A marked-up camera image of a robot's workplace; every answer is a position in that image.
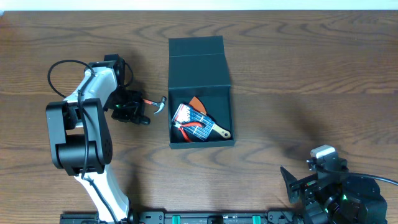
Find blue precision screwdriver set case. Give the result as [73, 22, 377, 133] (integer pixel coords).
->
[172, 104, 215, 142]

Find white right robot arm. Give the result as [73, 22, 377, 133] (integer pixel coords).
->
[280, 167, 387, 224]

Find black handled screwdriver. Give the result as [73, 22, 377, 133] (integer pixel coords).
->
[139, 116, 150, 125]

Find black handled claw hammer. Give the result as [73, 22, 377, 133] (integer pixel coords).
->
[143, 96, 167, 114]

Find orange scraper wooden handle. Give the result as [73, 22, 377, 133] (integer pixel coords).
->
[189, 96, 231, 139]

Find red handled cutting pliers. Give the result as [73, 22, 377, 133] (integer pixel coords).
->
[172, 121, 203, 142]

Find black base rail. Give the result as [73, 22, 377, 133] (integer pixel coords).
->
[120, 210, 313, 224]

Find black gift box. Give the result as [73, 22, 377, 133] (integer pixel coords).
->
[168, 36, 235, 149]

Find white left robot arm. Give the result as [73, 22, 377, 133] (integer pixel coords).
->
[45, 54, 150, 223]

